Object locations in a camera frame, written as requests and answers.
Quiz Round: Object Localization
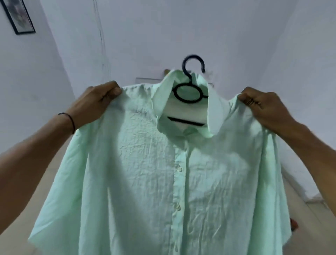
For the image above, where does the person's left hand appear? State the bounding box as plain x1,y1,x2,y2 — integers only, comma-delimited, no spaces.
66,80,123,129

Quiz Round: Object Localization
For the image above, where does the person's right hand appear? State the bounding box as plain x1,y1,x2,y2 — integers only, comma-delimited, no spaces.
237,87,302,140

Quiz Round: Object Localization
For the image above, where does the mint green button shirt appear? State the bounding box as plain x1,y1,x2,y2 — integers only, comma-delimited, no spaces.
27,69,292,255

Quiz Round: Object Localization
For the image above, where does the person's right forearm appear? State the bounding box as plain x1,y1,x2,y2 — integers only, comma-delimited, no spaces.
274,123,336,232

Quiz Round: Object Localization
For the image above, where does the person's left forearm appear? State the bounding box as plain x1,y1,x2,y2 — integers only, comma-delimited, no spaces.
0,114,76,238

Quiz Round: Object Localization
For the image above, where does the black thread wristband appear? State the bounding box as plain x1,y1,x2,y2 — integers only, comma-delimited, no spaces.
58,112,76,135

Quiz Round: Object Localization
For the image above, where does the black plastic clothes hanger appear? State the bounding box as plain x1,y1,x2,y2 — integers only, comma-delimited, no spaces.
167,55,209,127

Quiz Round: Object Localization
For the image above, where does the black framed wall picture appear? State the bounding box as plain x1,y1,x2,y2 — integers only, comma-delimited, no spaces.
1,0,36,35

